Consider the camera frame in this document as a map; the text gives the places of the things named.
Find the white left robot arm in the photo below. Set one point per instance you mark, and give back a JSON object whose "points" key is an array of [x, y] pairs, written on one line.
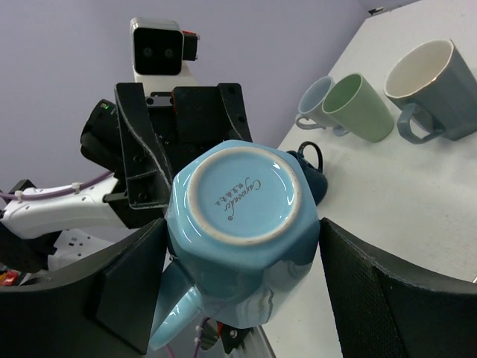
{"points": [[36, 223]]}

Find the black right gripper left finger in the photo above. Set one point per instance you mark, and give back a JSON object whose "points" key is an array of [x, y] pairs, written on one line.
{"points": [[100, 306]]}

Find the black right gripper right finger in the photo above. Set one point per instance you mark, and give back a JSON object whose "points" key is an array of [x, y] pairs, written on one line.
{"points": [[385, 306]]}

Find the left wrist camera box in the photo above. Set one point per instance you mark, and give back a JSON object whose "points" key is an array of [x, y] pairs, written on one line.
{"points": [[157, 47]]}

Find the sage green cup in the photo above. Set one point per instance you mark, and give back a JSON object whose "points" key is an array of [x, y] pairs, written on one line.
{"points": [[355, 105]]}

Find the dark blue mug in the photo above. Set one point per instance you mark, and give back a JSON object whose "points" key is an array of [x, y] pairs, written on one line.
{"points": [[315, 177]]}

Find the teal grey mug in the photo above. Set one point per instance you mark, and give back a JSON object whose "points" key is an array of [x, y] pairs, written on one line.
{"points": [[436, 92]]}

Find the pale blue footed cup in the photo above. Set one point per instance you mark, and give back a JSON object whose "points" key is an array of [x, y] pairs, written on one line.
{"points": [[310, 113]]}

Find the aluminium front rail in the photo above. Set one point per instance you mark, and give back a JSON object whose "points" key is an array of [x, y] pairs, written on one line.
{"points": [[256, 344]]}

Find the light blue mug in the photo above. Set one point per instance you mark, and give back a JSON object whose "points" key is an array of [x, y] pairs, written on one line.
{"points": [[243, 229]]}

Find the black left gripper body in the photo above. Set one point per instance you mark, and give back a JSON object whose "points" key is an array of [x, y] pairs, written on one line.
{"points": [[146, 140]]}

